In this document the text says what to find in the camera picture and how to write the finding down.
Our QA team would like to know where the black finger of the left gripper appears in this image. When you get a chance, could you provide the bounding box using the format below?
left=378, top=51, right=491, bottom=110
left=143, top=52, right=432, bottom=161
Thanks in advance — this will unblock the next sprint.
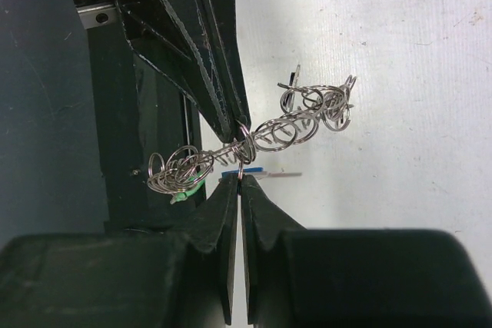
left=200, top=0, right=251, bottom=127
left=115, top=0, right=234, bottom=143

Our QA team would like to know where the blue tagged key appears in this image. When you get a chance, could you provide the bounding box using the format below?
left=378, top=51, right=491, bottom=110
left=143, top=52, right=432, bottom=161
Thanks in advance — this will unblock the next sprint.
left=243, top=167, right=302, bottom=180

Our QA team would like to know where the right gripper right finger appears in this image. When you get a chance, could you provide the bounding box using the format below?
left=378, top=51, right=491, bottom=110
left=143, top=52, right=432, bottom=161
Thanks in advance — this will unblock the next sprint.
left=241, top=175, right=491, bottom=327

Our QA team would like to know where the metal disc keyring holder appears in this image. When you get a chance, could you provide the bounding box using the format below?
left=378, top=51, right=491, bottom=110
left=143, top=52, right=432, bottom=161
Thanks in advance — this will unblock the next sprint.
left=147, top=66, right=357, bottom=204

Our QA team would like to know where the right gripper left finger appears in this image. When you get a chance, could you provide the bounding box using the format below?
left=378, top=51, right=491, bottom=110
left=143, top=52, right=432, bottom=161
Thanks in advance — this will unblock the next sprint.
left=1, top=175, right=238, bottom=327

